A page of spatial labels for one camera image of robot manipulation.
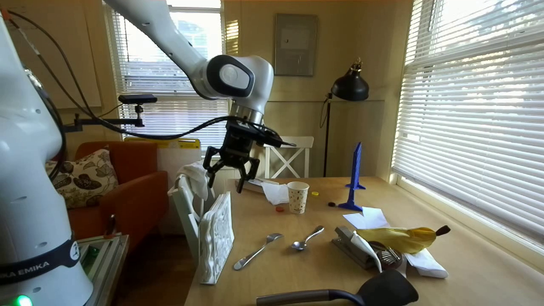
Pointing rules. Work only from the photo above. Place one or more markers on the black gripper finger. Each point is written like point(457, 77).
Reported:
point(212, 162)
point(249, 172)

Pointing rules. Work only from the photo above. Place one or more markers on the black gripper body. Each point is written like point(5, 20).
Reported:
point(241, 145)

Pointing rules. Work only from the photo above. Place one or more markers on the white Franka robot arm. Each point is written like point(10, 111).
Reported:
point(28, 170)

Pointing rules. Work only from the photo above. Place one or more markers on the stack of white paper towels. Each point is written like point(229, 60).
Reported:
point(188, 226)

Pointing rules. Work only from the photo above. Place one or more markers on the white quilted towel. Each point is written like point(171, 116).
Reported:
point(198, 179)

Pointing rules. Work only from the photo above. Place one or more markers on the white flat napkin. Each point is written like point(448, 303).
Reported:
point(275, 194)

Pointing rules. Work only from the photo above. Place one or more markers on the white box yellow lid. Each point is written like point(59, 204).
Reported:
point(176, 158)

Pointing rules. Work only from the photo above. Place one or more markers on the red game token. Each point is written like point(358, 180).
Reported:
point(282, 209)

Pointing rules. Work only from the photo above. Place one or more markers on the dotted white paper cup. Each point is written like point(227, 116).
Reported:
point(299, 197)

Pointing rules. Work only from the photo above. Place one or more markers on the yellow game token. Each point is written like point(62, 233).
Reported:
point(316, 194)

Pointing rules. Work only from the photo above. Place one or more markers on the orange armchair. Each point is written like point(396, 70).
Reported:
point(137, 197)

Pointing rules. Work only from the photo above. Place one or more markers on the silver metal spoon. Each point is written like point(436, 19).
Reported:
point(307, 238)

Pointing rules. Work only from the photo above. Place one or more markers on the black desk lamp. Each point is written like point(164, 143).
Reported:
point(351, 87)

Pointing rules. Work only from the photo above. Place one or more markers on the white paper sheet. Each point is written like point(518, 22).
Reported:
point(368, 218)

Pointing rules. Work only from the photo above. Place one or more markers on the leaf patterned pillow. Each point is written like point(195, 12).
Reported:
point(86, 179)

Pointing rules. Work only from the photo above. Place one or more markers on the grey metal stapler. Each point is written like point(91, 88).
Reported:
point(355, 247)

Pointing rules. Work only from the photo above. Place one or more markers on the white folded napkin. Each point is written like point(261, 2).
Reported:
point(426, 264)

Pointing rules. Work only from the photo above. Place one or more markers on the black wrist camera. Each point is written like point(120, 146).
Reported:
point(278, 141)

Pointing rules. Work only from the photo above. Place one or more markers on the black stereo camera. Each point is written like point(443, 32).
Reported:
point(139, 99)

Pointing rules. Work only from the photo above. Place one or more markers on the blue connect four frame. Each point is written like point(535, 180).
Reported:
point(356, 175)

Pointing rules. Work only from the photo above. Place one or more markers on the framed wall picture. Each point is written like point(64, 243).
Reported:
point(297, 44)

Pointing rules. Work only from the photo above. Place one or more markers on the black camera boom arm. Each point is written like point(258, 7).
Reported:
point(103, 121)

